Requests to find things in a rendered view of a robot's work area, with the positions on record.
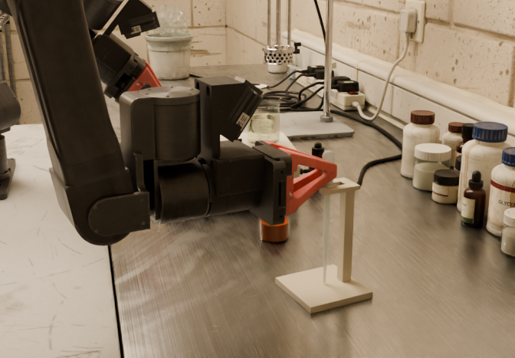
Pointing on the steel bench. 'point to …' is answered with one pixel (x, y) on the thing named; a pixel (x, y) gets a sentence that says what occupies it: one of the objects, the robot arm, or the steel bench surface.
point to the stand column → (328, 48)
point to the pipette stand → (347, 191)
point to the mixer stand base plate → (311, 126)
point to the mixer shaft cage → (278, 53)
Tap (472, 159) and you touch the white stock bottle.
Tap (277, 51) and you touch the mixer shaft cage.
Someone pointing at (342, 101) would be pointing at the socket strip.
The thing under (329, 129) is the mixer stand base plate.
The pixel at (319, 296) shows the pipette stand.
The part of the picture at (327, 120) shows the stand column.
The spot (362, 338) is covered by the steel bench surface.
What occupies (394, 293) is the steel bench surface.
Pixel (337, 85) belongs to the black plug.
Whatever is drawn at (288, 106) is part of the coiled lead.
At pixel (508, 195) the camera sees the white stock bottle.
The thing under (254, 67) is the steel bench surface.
